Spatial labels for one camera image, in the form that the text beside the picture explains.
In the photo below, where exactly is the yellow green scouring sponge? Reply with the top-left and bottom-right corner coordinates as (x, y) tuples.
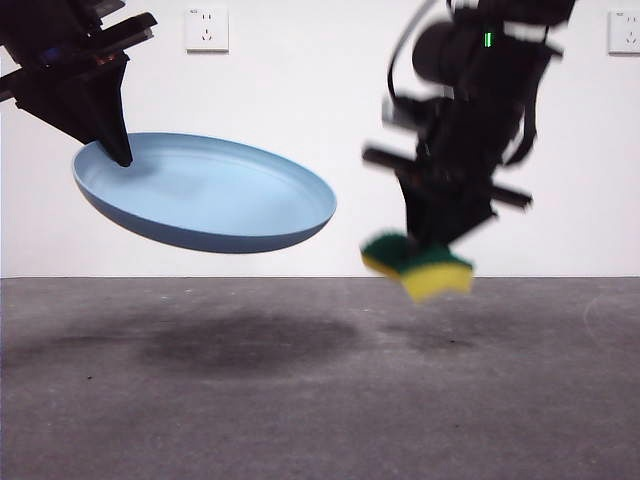
(360, 229), (475, 304)

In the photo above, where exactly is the light blue round plate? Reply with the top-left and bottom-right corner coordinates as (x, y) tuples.
(72, 132), (338, 255)

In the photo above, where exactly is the short black cable loop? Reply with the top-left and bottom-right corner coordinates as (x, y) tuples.
(502, 74), (539, 169)

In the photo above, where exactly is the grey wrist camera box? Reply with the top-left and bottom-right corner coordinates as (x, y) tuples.
(382, 96), (427, 130)

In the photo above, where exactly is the white wall socket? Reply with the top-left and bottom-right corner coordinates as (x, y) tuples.
(185, 7), (230, 54)
(608, 10), (640, 55)

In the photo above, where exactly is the long black cable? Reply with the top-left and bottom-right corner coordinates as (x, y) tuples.
(387, 0), (437, 99)

